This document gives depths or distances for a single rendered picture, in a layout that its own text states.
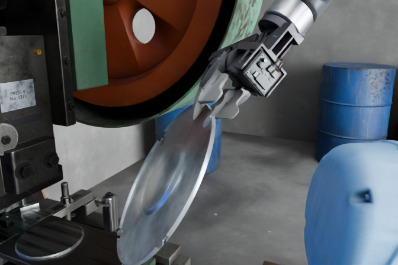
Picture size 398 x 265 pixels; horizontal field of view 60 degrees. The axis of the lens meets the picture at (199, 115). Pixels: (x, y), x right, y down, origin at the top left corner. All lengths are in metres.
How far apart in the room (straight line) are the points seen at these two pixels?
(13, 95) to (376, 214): 0.60
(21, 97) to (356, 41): 3.33
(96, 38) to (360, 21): 3.17
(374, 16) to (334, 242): 3.49
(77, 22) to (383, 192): 0.62
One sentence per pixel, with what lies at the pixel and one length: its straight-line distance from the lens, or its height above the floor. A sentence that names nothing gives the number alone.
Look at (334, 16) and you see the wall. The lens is 3.73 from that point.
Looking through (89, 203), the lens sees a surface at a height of 0.73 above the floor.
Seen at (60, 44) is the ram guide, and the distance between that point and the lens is 0.72.
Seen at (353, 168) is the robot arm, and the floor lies 1.08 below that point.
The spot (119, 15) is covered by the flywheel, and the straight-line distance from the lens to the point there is 0.99.
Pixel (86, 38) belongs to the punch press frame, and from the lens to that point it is 0.76.
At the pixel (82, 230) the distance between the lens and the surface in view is 0.77.
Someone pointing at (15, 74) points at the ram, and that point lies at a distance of 0.70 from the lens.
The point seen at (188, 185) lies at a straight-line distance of 0.49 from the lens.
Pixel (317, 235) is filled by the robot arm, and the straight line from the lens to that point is 0.32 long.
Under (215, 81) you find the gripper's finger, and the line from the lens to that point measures 0.57.
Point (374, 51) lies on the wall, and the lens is 3.72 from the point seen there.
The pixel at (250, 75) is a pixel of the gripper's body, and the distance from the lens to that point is 0.54.
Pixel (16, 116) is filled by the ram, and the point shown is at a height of 1.03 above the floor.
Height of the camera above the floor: 1.18
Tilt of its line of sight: 14 degrees down
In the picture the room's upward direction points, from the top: straight up
